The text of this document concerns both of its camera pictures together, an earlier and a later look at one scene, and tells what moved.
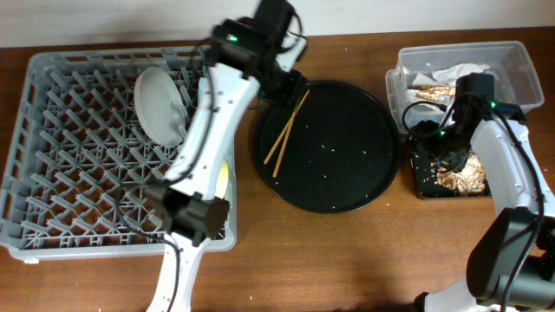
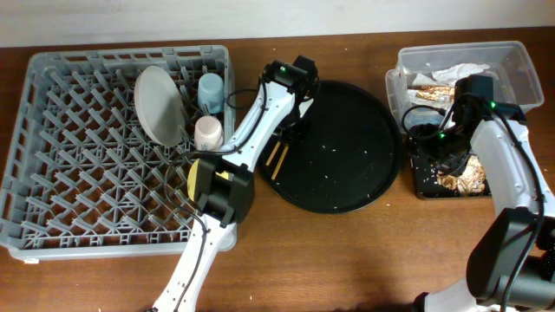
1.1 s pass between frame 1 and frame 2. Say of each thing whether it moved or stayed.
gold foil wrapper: stayed
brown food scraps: stayed
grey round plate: stayed
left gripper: moved
